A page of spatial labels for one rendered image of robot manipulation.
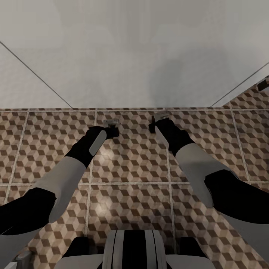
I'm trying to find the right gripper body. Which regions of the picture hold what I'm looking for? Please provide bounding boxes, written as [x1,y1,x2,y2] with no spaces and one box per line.
[149,122,157,133]

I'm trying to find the robot trunk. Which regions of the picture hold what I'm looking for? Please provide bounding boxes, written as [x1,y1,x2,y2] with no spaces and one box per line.
[102,230,167,269]

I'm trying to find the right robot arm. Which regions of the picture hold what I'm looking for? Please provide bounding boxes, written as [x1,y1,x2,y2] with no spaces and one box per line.
[149,110,269,264]

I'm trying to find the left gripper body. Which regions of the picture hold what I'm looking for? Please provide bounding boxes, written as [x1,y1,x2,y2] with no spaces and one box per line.
[107,127,119,139]

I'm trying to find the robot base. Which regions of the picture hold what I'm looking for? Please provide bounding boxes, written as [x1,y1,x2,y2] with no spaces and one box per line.
[54,237,215,269]

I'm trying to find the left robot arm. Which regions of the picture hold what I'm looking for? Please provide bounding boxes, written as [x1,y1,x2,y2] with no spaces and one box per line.
[0,118,120,269]

